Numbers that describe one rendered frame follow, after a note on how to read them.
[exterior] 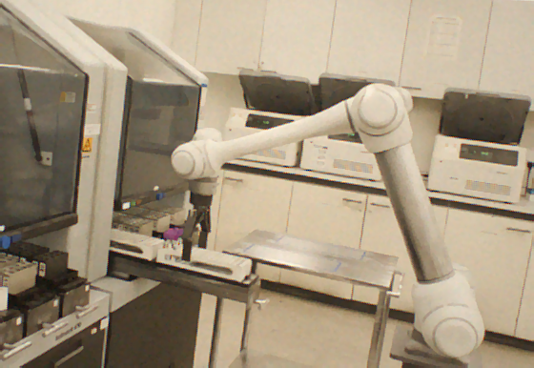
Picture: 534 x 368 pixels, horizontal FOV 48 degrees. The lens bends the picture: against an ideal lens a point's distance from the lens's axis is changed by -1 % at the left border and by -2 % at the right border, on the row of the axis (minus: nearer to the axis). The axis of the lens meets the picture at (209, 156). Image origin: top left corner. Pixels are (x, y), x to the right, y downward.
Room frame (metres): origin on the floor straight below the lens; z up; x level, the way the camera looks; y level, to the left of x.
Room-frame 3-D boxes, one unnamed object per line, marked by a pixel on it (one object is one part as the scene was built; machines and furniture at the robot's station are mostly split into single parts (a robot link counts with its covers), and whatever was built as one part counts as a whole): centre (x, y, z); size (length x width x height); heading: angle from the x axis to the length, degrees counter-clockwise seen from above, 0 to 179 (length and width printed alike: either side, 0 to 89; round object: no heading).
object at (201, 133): (1.94, 0.01, 1.20); 0.13 x 0.11 x 0.16; 164
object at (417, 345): (1.79, -0.77, 0.73); 0.22 x 0.18 x 0.06; 159
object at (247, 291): (1.99, 0.10, 0.78); 0.73 x 0.14 x 0.09; 69
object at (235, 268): (1.94, -0.02, 0.83); 0.30 x 0.10 x 0.06; 70
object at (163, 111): (2.34, 0.40, 1.28); 0.61 x 0.51 x 0.63; 159
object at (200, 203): (1.95, 0.01, 1.02); 0.08 x 0.07 x 0.09; 160
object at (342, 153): (4.36, -0.99, 1.24); 0.62 x 0.56 x 0.69; 160
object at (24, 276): (1.53, 0.45, 0.85); 0.12 x 0.02 x 0.06; 160
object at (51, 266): (1.67, 0.40, 0.85); 0.12 x 0.02 x 0.06; 160
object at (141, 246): (2.05, 0.27, 0.83); 0.30 x 0.10 x 0.06; 69
